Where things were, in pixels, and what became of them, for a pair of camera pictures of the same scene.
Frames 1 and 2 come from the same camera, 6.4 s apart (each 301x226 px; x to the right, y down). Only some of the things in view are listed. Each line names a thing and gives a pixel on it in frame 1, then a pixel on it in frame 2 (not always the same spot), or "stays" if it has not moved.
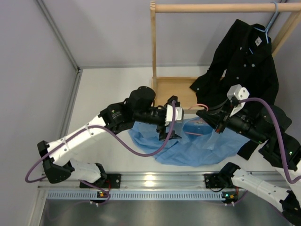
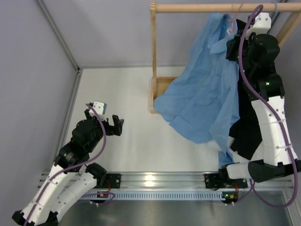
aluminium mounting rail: [146, 181] stays
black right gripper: [213, 118] -> [232, 45]
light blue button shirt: [201, 144] -> [204, 103]
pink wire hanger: [207, 109] -> [233, 19]
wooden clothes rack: [179, 87] stays
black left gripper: [162, 129] -> [116, 130]
